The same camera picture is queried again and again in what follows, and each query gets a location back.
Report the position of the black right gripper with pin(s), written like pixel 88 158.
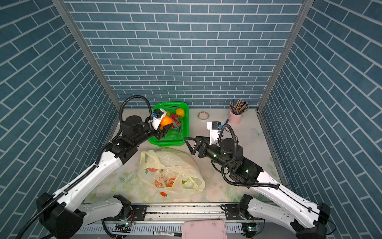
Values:
pixel 202 140

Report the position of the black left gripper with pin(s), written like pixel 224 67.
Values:
pixel 159 134

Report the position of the pink dragon fruit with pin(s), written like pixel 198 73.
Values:
pixel 176 123

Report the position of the yellowish plastic bag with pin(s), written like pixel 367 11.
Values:
pixel 170 171

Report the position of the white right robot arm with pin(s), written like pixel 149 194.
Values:
pixel 268 185

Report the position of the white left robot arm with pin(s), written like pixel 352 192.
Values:
pixel 132 133

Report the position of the green plastic basket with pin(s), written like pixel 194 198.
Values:
pixel 174 137

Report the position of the tape roll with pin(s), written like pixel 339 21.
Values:
pixel 203 116

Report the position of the pink pencil cup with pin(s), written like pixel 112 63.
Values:
pixel 234 119

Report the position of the coloured pencils bunch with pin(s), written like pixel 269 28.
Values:
pixel 238 107

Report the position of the pink box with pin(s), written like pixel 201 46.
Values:
pixel 207 229

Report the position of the black marker pen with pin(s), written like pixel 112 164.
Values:
pixel 170 234

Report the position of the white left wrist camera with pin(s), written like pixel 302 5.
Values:
pixel 157 117

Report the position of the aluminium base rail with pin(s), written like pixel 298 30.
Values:
pixel 185 213

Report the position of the aluminium corner post left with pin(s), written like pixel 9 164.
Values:
pixel 77 35

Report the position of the aluminium corner post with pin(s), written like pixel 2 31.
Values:
pixel 77 35
pixel 301 16

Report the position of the aluminium corner post right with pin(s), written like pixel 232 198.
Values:
pixel 301 16

